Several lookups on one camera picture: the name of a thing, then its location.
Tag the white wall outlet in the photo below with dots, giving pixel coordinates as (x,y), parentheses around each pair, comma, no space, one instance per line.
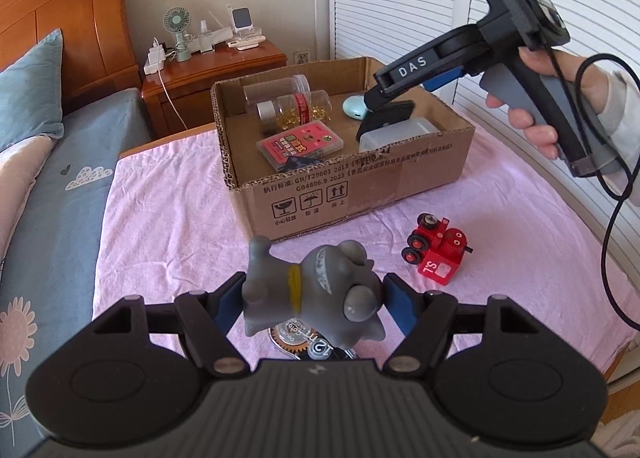
(301,57)

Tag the small clear spray bottle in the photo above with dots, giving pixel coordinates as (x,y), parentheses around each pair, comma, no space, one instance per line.
(205,38)

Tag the black cube toy red wheels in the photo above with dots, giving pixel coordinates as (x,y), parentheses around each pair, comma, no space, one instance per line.
(305,345)

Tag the pink card box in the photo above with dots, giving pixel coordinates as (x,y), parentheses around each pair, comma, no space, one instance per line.
(300,143)

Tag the grey rubber animal toy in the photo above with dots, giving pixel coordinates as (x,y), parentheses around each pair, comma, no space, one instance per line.
(325,288)

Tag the white remote control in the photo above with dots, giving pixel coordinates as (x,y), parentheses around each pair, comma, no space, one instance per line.
(246,42)

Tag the black slab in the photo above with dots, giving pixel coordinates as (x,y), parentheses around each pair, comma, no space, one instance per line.
(392,113)

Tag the wooden nightstand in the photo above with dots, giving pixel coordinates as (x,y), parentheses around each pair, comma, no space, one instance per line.
(210,68)

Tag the blue printed bedsheet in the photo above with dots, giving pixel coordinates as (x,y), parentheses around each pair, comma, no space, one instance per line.
(65,218)

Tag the pink blanket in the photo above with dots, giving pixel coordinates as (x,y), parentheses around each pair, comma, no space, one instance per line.
(165,238)

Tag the gold bead bottle silver cap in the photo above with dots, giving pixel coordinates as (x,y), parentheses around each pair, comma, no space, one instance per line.
(300,111)

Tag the red toy train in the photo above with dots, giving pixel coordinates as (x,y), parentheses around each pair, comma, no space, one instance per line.
(442,250)

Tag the brown cardboard box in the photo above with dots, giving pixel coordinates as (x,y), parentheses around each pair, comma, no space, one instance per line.
(325,208)

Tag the clear plastic jar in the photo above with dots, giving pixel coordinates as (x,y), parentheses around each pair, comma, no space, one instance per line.
(270,93)

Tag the pink pillow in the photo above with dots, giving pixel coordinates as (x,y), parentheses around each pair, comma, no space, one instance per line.
(15,178)

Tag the phone on white stand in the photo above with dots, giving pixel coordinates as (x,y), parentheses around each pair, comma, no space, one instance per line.
(241,18)

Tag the person's right hand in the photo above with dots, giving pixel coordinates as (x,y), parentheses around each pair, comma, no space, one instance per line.
(592,78)

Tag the small green desk fan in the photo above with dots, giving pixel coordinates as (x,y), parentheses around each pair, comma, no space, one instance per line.
(177,21)

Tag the person's right forearm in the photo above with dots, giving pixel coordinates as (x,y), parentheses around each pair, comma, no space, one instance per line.
(622,108)

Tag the white power strip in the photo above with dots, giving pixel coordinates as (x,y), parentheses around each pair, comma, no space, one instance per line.
(155,59)

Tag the white plastic box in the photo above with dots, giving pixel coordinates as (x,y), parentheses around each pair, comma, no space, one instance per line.
(400,133)

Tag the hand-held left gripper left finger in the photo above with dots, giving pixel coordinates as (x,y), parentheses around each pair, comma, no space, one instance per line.
(227,303)

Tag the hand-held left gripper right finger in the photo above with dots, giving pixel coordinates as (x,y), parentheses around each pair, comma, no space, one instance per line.
(400,303)

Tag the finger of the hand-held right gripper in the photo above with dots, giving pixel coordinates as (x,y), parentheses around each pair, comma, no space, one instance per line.
(410,68)
(445,78)

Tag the light blue oval case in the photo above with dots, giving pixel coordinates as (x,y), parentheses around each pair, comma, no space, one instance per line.
(352,106)

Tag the blue pillow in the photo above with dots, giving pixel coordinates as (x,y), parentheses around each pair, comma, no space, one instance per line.
(30,88)

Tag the wooden bed headboard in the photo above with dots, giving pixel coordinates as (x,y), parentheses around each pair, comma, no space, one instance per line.
(75,13)

